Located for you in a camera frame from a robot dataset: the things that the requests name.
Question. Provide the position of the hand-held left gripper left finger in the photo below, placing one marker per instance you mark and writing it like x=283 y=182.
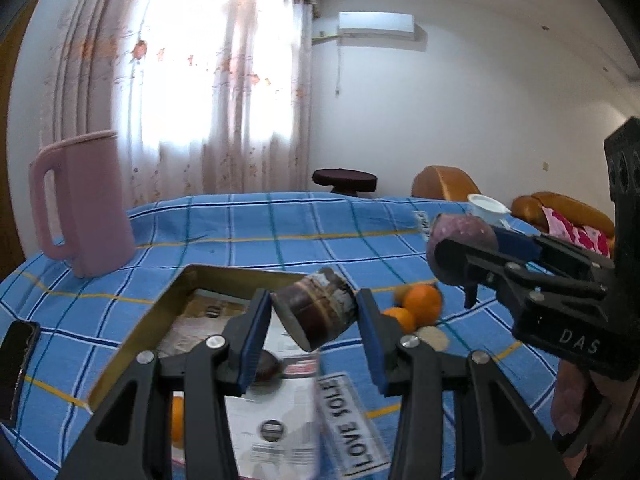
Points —
x=254 y=332

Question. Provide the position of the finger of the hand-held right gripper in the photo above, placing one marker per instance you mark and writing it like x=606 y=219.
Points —
x=492 y=270
x=517 y=246

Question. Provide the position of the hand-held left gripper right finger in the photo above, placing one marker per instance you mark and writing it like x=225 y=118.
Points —
x=372 y=340

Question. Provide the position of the purple round fruit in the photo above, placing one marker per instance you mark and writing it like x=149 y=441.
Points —
x=465 y=230

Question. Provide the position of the brown jar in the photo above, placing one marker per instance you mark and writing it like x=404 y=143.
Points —
x=320 y=310

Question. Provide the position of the gold metal tray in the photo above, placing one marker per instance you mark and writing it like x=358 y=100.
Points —
x=130 y=340

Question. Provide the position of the person's right hand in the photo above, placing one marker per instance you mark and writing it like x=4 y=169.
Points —
x=569 y=397

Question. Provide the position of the small orange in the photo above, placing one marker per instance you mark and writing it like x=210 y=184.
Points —
x=400 y=320

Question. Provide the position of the dark mangosteen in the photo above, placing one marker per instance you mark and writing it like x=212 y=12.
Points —
x=270 y=367

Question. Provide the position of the white cup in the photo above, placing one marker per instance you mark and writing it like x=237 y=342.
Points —
x=487 y=207

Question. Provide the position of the pink floral cloth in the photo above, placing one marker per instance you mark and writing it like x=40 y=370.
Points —
x=575 y=232

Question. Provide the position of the beige round fruit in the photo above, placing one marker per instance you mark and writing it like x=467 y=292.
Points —
x=432 y=338

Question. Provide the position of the large orange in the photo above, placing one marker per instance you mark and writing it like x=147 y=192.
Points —
x=422 y=304

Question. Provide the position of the brown leather armchair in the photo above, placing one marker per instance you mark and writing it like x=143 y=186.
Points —
x=442 y=182
x=575 y=210

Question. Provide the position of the white printed label strip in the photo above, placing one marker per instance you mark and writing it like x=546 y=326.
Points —
x=422 y=225
x=350 y=420

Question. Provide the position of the printed paper sheet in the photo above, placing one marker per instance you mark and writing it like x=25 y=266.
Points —
x=280 y=425

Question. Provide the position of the blue plaid tablecloth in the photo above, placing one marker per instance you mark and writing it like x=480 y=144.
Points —
x=250 y=230

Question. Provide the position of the dark round stool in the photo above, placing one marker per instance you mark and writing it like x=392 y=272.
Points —
x=344 y=179

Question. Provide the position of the pink kettle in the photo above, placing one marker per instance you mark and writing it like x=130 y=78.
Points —
x=95 y=200

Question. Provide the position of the black phone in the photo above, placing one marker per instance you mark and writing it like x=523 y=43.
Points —
x=17 y=365

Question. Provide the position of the white air conditioner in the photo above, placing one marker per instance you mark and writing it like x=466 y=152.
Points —
x=376 y=24

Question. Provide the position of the sheer floral curtain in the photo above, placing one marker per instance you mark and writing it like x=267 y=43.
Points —
x=200 y=60

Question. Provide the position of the brown wooden door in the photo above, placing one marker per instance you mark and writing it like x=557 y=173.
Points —
x=10 y=185

